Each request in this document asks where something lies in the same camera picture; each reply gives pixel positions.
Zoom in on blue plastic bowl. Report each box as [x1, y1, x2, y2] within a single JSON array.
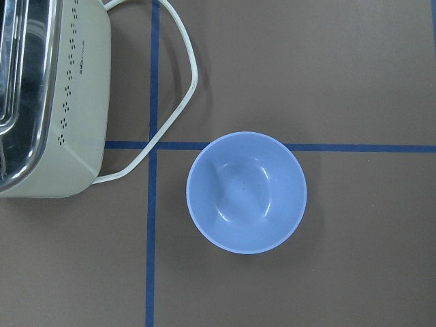
[[186, 131, 307, 255]]

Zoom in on cream electric cooker appliance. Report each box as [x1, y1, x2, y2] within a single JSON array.
[[1, 1, 111, 198]]

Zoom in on white power cord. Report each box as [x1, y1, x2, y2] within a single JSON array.
[[91, 0, 200, 185]]

